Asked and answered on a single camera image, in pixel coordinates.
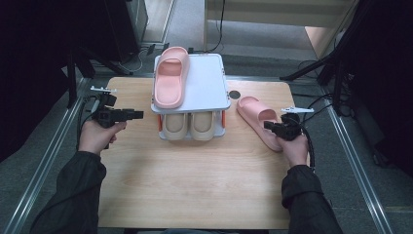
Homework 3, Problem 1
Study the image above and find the pink slide slipper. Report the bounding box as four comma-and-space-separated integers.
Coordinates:
152, 46, 191, 110
236, 96, 294, 153

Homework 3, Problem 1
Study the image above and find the cream perforated clog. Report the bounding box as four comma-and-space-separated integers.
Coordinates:
189, 111, 217, 142
161, 112, 190, 141

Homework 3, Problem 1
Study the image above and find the black tripod stand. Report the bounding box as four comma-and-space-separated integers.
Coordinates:
280, 0, 361, 116

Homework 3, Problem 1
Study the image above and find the left hand-held gripper cable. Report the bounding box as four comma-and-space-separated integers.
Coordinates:
75, 94, 102, 151

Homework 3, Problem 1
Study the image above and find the white two-tier shoe rack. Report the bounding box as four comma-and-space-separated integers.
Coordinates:
150, 53, 232, 141

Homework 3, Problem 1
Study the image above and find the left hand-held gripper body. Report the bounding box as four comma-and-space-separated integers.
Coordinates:
90, 85, 127, 129

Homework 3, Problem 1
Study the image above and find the person's left hand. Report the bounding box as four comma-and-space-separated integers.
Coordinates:
77, 120, 128, 157

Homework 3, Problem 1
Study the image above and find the metal floor rail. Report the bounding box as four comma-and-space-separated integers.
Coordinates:
2, 77, 92, 234
324, 103, 395, 234

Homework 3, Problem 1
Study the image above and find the hand-held gripper cable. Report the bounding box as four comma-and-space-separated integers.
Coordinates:
291, 114, 317, 171
75, 94, 102, 151

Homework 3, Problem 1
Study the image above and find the black floor cable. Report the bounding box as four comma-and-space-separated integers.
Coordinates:
299, 92, 337, 126

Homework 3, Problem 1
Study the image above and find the black metal stand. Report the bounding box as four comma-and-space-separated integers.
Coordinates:
65, 48, 132, 109

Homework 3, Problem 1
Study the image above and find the right hand-held gripper cable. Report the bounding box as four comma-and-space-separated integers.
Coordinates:
291, 114, 317, 171

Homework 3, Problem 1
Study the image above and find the white floor cable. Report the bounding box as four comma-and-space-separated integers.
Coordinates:
120, 48, 144, 74

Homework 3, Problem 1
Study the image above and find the black hanging cable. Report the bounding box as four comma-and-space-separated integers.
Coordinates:
207, 0, 227, 54

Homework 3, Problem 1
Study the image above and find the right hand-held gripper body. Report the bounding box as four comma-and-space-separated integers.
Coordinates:
276, 106, 316, 142

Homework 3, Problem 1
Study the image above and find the light wooden cabinet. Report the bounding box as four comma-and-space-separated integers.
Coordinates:
204, 0, 359, 60

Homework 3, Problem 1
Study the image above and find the person's right hand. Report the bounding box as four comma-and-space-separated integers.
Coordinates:
276, 134, 310, 169

